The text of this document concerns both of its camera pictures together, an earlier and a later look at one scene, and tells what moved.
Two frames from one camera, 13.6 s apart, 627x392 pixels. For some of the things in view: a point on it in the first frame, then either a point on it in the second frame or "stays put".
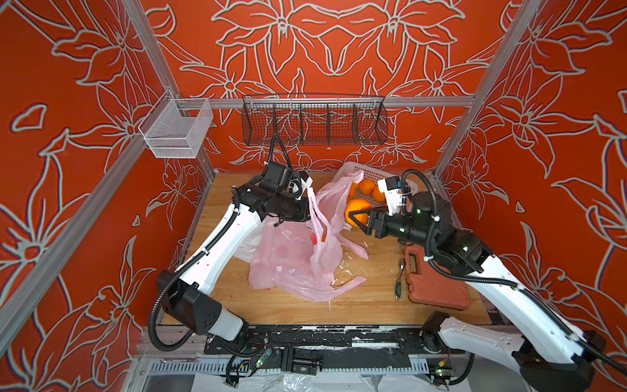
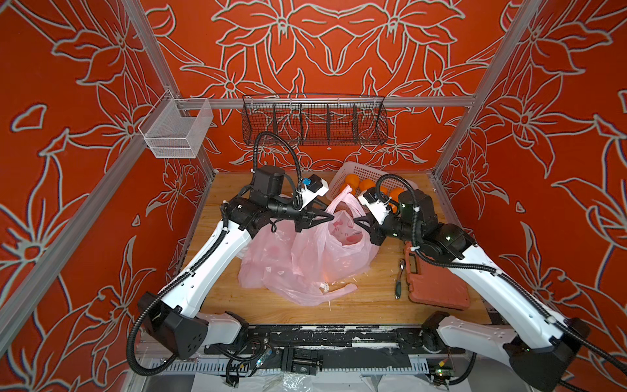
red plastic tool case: x=429 y=284 stays put
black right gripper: x=376 y=220 stays put
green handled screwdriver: x=398 y=282 stays put
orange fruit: x=353 y=189 -> x=353 y=180
